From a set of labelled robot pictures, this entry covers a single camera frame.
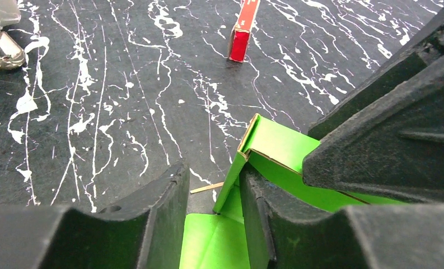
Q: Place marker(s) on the small red block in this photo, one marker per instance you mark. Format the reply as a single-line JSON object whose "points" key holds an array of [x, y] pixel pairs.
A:
{"points": [[241, 31]]}

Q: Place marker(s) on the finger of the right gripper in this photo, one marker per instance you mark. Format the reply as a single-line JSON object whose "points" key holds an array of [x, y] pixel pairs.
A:
{"points": [[394, 147], [424, 48]]}

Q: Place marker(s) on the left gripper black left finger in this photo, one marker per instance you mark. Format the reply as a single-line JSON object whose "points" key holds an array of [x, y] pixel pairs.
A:
{"points": [[143, 230]]}

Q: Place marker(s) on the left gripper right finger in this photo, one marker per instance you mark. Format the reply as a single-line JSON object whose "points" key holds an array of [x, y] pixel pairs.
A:
{"points": [[284, 232]]}

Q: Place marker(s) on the green paper box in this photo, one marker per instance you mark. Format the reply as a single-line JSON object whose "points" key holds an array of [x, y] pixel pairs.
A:
{"points": [[219, 240]]}

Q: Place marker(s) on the white cylindrical drum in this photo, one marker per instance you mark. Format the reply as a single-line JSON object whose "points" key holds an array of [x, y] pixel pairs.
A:
{"points": [[12, 56]]}

